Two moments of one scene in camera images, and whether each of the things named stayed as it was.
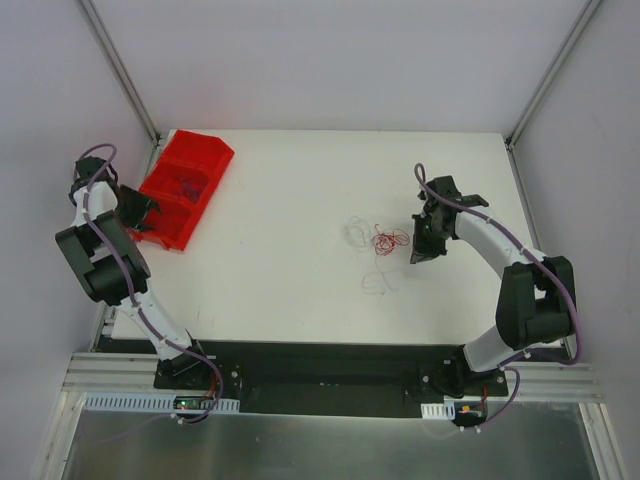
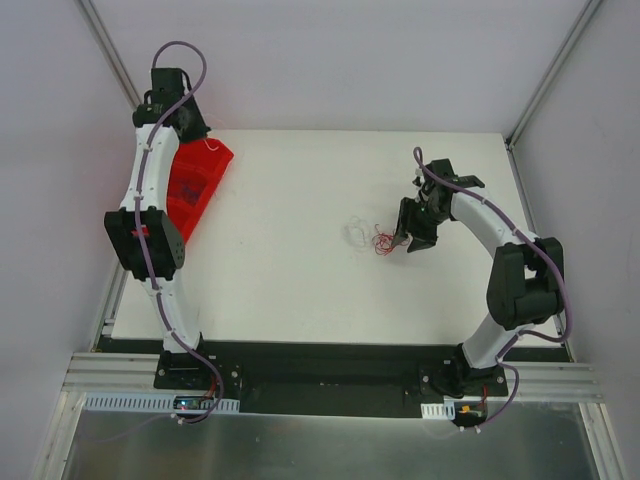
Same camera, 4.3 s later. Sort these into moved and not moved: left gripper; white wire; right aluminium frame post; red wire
Moved: left gripper
Not moved: right aluminium frame post; white wire; red wire
